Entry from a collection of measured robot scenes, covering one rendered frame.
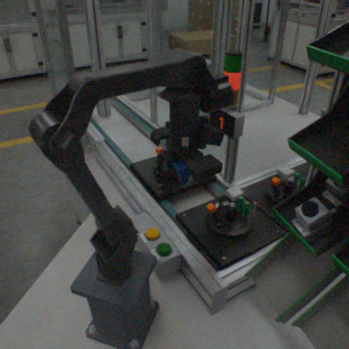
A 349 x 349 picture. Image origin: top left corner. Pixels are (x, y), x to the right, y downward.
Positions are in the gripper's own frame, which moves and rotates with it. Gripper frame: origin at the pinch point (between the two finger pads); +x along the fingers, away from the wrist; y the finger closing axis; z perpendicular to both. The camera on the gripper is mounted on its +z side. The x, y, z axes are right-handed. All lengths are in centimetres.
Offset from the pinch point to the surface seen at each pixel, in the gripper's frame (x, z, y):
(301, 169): 29, 62, 14
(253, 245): 28.4, 20.0, -5.8
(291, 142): -11.4, 11.9, -16.2
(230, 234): 26.4, 15.8, -0.2
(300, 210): -0.1, 11.4, -21.8
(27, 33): 53, 40, 531
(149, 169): 28, 13, 43
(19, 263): 125, -49, 121
